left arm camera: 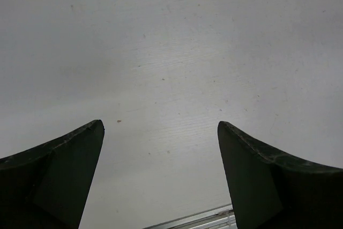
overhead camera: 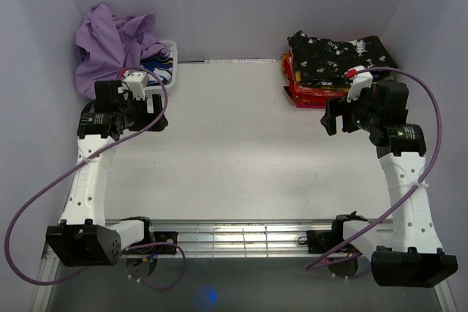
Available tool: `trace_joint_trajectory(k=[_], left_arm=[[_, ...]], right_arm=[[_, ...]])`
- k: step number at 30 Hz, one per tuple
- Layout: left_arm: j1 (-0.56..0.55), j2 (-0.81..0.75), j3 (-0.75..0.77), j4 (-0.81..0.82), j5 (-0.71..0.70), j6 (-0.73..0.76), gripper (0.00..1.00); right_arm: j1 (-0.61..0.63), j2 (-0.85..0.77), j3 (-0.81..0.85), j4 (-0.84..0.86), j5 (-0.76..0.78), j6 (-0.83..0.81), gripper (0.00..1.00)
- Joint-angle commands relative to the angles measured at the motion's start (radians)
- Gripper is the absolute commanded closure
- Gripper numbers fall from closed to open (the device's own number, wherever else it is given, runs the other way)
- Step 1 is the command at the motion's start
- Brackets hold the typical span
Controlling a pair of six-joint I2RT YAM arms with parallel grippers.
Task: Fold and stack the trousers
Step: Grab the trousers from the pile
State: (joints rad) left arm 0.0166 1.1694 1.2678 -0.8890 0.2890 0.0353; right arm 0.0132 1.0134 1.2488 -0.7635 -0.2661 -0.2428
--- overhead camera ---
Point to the black white patterned folded trousers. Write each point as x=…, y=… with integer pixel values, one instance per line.
x=373, y=51

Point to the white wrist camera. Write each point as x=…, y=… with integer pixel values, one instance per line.
x=359, y=79
x=134, y=85

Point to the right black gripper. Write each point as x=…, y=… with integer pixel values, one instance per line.
x=333, y=108

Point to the purple trousers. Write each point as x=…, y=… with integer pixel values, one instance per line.
x=107, y=44

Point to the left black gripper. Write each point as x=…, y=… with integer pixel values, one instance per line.
x=146, y=117

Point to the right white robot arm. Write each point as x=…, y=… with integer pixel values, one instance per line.
x=414, y=256

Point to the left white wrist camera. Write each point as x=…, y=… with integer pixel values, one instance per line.
x=134, y=85

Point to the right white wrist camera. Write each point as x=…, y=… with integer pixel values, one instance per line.
x=359, y=79

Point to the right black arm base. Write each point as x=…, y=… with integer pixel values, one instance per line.
x=320, y=241

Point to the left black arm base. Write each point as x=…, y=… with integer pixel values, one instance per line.
x=141, y=247

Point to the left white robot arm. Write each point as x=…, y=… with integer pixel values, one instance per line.
x=82, y=238

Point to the blue patterned trousers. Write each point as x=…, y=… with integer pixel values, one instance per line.
x=161, y=67

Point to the white plastic basket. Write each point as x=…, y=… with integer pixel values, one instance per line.
x=172, y=53

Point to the aluminium rail frame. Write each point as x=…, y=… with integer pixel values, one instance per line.
x=236, y=266

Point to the red folded trousers stack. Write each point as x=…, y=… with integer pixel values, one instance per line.
x=311, y=94

